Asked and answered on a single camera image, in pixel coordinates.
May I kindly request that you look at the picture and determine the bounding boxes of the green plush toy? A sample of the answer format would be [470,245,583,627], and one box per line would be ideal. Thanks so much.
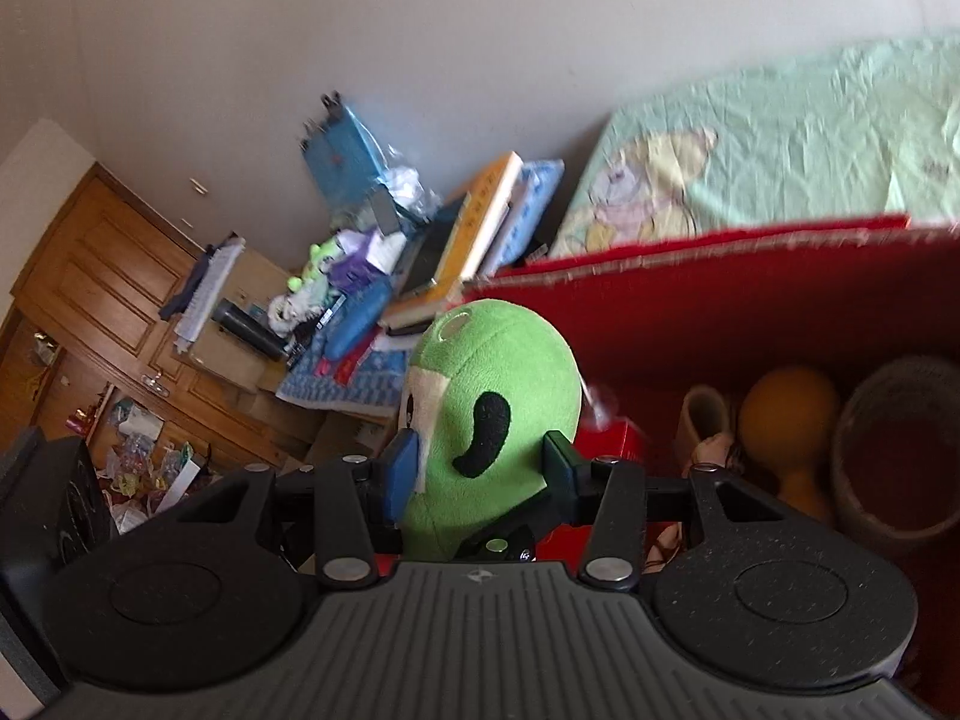
[398,299,583,561]

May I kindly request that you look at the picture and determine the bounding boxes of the blue patterned cloth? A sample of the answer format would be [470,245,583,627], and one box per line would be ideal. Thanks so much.
[275,319,418,418]

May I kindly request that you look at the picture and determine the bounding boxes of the blue pencil case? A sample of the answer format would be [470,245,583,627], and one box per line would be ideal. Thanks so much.
[324,277,394,362]

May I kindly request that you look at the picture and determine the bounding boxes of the black thermos bottle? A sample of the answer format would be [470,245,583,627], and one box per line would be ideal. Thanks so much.
[213,299,286,361]

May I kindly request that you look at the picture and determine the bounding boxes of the wooden wardrobe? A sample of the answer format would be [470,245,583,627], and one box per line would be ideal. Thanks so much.
[13,164,319,466]

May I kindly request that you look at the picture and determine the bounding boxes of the purple tissue pack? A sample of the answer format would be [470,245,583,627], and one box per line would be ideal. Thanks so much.
[329,227,407,294]

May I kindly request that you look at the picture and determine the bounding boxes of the small green frog toy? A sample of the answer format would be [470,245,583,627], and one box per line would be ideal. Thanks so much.
[286,238,343,294]

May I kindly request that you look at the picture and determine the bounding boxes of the orange gourd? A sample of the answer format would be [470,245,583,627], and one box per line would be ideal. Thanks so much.
[739,367,839,525]

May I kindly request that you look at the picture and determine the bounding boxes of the cardboard box on floor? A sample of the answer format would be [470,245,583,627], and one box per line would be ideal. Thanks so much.
[176,242,290,394]

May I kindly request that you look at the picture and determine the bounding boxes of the yellow book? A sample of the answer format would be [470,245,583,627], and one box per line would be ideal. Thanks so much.
[379,151,523,330]

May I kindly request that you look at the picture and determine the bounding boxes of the blue patterned book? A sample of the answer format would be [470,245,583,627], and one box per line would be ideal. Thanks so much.
[478,160,565,277]

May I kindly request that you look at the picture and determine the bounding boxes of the red cardboard box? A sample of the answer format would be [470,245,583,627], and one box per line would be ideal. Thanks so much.
[457,213,960,714]

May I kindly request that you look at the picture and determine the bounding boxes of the brown woven basket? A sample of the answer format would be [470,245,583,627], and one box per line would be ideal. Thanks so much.
[832,356,958,554]

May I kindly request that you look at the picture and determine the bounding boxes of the green cartoon bed sheet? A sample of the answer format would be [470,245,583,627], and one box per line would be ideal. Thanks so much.
[550,34,958,259]

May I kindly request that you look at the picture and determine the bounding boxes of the beige coiled rope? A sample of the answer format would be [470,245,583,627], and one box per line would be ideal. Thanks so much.
[673,385,734,475]

